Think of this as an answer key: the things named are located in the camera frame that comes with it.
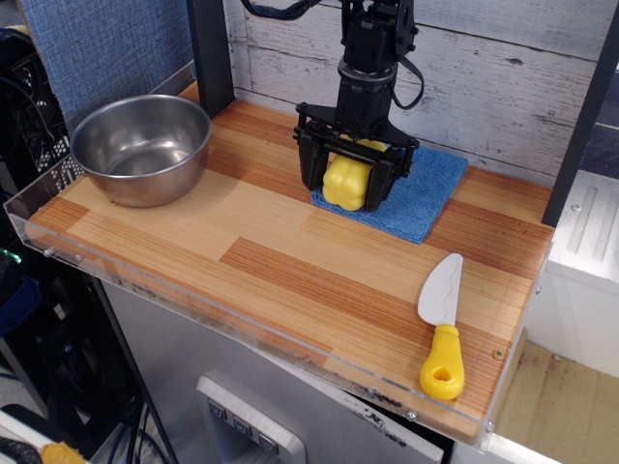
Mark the yellow toy bell pepper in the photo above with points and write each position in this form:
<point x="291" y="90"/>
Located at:
<point x="345" y="183"/>

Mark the silver dispenser button panel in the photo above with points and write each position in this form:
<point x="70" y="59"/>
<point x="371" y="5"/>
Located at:
<point x="261" y="439"/>

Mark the stainless steel bowl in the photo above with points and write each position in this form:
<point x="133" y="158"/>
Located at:
<point x="144" y="151"/>

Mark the right black upright post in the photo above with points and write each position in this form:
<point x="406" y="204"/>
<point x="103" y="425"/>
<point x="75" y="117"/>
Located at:
<point x="585" y="123"/>

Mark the folded blue microfiber cloth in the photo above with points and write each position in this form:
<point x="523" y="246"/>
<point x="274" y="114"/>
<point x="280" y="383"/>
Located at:
<point x="414" y="203"/>

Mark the clear acrylic guard rail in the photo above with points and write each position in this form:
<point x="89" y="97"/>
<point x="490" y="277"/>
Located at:
<point x="249" y="256"/>

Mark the left black upright post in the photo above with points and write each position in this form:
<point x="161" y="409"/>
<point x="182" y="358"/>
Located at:
<point x="211" y="55"/>

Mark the black plastic crate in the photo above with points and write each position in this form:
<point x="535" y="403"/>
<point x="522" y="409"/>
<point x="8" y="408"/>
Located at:
<point x="33" y="132"/>

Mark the white grooved toy sink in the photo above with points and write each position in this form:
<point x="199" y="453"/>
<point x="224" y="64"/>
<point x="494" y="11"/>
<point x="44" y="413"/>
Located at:
<point x="585" y="241"/>

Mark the silver toy fridge cabinet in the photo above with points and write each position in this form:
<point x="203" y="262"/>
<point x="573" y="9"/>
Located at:
<point x="171" y="351"/>

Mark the yellow object bottom left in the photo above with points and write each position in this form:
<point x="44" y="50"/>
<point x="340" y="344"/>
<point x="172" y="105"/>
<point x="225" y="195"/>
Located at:
<point x="60" y="453"/>

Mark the black upright post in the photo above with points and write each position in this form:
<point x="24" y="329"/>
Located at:
<point x="211" y="55"/>
<point x="585" y="123"/>

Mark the toy knife yellow handle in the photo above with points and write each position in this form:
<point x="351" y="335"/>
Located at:
<point x="442" y="373"/>

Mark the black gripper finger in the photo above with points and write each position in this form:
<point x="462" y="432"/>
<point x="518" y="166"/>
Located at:
<point x="381" y="179"/>
<point x="314" y="155"/>

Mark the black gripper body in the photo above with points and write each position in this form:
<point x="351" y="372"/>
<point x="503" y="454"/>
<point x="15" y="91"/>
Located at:
<point x="362" y="112"/>

